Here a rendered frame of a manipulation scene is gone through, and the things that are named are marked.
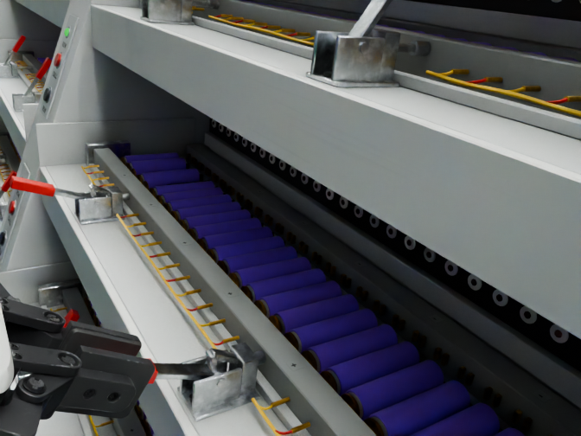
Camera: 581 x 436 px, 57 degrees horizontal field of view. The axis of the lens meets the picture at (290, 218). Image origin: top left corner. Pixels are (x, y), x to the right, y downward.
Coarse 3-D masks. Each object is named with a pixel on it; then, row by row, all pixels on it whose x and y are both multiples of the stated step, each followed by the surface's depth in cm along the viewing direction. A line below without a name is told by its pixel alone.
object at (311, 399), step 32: (96, 160) 61; (160, 224) 45; (192, 256) 41; (224, 288) 37; (224, 320) 36; (256, 320) 34; (288, 352) 31; (288, 384) 30; (320, 384) 29; (320, 416) 27; (352, 416) 27
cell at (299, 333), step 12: (360, 312) 37; (372, 312) 37; (312, 324) 35; (324, 324) 35; (336, 324) 35; (348, 324) 36; (360, 324) 36; (372, 324) 37; (300, 336) 34; (312, 336) 34; (324, 336) 35; (336, 336) 35; (300, 348) 34
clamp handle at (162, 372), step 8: (208, 352) 29; (208, 360) 29; (216, 360) 29; (160, 368) 28; (168, 368) 28; (176, 368) 29; (184, 368) 29; (192, 368) 29; (200, 368) 30; (208, 368) 30; (216, 368) 30; (152, 376) 27; (160, 376) 28; (168, 376) 28; (176, 376) 28; (184, 376) 28; (192, 376) 29; (200, 376) 29; (208, 376) 29
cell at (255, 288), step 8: (296, 272) 41; (304, 272) 41; (312, 272) 41; (320, 272) 42; (264, 280) 39; (272, 280) 40; (280, 280) 40; (288, 280) 40; (296, 280) 40; (304, 280) 41; (312, 280) 41; (320, 280) 41; (256, 288) 38; (264, 288) 39; (272, 288) 39; (280, 288) 39; (288, 288) 40; (296, 288) 40; (256, 296) 38; (264, 296) 39
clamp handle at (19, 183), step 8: (16, 176) 46; (16, 184) 45; (24, 184) 46; (32, 184) 46; (40, 184) 47; (48, 184) 48; (32, 192) 46; (40, 192) 47; (48, 192) 47; (56, 192) 48; (64, 192) 48; (72, 192) 49
